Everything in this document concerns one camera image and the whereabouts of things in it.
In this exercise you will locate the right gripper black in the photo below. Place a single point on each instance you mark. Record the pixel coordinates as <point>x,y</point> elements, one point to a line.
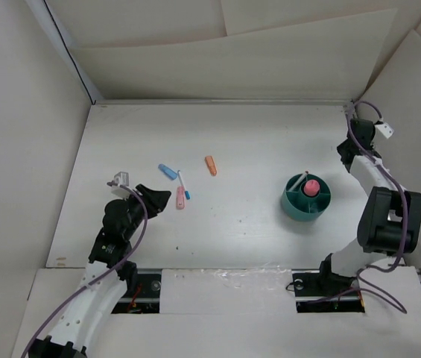
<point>340,146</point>

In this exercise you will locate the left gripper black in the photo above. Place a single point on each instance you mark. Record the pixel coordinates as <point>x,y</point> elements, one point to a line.
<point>155,200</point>

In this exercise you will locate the blue capped marker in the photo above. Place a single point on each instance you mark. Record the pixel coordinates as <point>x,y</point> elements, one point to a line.
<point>182,182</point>

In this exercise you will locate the orange correction tape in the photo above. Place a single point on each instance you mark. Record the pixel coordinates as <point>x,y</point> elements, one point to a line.
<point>209,160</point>

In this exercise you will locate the pink glue stick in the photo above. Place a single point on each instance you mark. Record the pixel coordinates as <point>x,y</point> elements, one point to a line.
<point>311,188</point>

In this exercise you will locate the red capped marker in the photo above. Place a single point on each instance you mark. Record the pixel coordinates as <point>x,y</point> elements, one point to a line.
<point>298,181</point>

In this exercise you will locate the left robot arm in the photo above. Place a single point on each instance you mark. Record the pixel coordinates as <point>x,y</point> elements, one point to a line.
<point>71,328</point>

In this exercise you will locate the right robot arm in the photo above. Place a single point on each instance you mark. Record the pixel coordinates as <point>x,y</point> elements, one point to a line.
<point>389,226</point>

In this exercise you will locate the pink correction tape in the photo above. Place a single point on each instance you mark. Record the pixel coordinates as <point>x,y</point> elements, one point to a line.
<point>180,198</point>

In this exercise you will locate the blue correction tape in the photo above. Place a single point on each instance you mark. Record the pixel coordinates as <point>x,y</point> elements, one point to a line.
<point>168,172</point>

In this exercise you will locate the teal round organizer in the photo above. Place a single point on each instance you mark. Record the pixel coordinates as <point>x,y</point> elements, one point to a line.
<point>300,207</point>

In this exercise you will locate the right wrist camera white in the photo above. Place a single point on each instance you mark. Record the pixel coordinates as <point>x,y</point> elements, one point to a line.
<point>383,130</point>

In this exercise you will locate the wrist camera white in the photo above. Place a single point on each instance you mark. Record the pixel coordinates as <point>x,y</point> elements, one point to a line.
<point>119,184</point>
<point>383,130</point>

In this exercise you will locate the aluminium rail right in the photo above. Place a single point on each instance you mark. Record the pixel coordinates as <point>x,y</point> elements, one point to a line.
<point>350,112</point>

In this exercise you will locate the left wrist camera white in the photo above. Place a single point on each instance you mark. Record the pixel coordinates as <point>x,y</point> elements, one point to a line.
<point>119,184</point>

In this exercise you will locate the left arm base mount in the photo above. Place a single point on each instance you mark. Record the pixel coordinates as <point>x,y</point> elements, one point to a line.
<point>144,298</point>

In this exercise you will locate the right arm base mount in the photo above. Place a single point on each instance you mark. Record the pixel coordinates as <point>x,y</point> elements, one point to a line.
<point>315,293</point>

